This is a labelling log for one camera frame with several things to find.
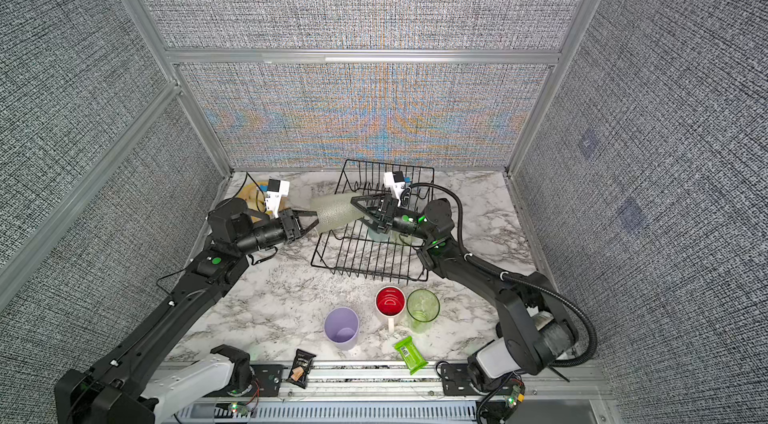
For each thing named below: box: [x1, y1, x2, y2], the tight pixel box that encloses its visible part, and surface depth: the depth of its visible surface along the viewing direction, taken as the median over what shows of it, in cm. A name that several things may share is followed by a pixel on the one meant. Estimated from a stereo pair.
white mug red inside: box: [375, 285, 407, 333], surface depth 81 cm
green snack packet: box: [393, 336, 429, 375], surface depth 78 cm
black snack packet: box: [286, 348, 317, 389], surface depth 76 cm
